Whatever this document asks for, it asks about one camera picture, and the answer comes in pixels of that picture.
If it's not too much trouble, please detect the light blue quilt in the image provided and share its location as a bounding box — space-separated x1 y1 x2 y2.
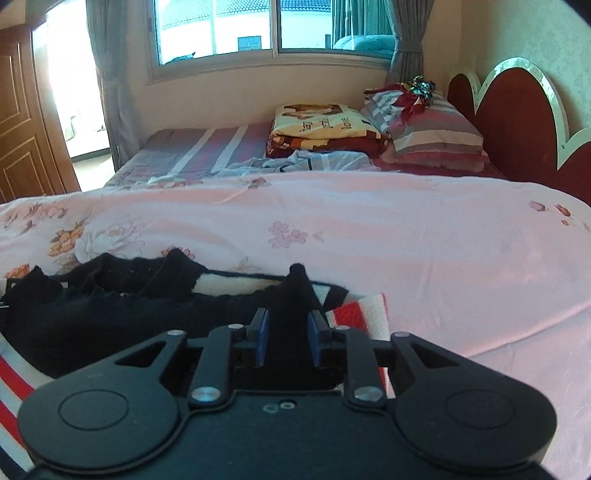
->
332 33 398 58

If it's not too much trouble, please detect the shiny ribbon bow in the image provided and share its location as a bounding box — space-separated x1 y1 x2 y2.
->
365 76 437 125

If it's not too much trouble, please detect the brown wooden door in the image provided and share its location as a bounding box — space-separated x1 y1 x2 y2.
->
0 25 81 204

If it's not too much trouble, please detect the striped pillow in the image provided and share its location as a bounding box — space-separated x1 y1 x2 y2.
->
362 83 490 174

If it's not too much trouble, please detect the purple striped bed sheet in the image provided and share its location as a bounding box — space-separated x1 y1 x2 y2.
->
104 122 278 188

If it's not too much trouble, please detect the light blue garment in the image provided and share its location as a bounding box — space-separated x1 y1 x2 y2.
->
148 150 372 185

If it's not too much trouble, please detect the red white bed headboard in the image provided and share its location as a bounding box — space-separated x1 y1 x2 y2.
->
445 58 591 208

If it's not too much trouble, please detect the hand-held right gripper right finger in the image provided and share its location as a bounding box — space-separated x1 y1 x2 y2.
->
307 310 462 408

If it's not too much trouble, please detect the pink floral blanket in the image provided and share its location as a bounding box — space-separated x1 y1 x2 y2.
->
0 171 591 480

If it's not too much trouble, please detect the folded yellow red printed blanket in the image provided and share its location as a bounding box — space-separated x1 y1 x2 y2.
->
265 102 391 160

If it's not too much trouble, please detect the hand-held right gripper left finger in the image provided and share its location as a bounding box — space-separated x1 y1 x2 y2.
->
113 308 270 408

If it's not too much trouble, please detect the grey curtain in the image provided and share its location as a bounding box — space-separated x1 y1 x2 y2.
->
385 0 437 86
85 0 148 171

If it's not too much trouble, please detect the sliding glass window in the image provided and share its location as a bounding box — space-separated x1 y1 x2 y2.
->
147 0 402 84

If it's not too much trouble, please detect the striped knit cat sweater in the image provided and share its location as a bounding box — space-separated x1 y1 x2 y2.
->
0 261 393 480

